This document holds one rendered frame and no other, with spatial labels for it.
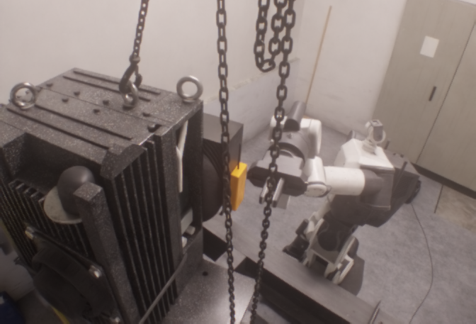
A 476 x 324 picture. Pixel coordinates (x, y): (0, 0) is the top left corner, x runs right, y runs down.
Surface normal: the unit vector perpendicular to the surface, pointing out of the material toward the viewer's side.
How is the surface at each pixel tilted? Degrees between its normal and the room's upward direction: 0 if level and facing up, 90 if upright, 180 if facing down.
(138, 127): 0
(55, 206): 0
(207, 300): 0
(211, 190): 90
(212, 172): 90
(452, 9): 90
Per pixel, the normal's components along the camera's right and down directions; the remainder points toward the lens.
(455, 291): 0.07, -0.81
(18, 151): 0.92, 0.28
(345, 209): -0.24, 0.50
